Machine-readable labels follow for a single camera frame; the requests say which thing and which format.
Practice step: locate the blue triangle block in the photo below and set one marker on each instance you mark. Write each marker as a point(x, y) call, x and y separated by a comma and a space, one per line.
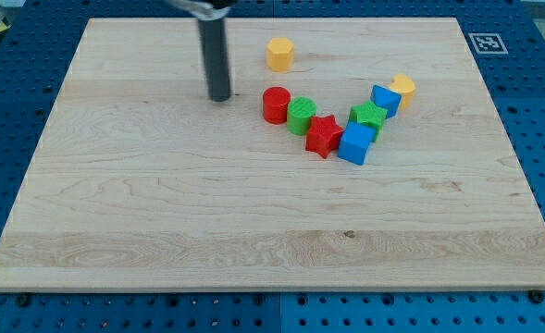
point(387, 99)

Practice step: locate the red star block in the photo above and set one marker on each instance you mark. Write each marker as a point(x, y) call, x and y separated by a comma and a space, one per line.
point(323, 136)

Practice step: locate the red cylinder block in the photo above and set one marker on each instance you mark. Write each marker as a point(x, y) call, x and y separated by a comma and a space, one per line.
point(275, 104)

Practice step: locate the yellow heart block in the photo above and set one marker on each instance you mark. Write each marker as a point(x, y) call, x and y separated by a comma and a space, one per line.
point(405, 87)

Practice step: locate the blue cube block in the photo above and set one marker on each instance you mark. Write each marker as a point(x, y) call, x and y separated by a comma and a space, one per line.
point(355, 142)

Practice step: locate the silver clamp mount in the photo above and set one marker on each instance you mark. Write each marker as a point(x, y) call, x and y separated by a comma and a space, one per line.
point(210, 9)

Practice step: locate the green star block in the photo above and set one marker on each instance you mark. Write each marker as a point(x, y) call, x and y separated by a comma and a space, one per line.
point(370, 115)

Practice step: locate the wooden board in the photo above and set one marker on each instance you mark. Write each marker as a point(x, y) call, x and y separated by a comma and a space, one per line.
point(139, 183)

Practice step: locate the yellow hexagon block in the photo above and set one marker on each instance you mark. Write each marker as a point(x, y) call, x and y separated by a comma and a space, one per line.
point(280, 54)

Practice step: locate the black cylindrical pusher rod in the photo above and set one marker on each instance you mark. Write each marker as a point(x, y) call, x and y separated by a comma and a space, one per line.
point(213, 40)

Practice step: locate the white fiducial marker tag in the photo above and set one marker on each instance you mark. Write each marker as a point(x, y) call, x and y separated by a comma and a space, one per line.
point(486, 43)

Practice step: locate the green cylinder block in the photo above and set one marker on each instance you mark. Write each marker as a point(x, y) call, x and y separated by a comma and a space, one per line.
point(299, 113)

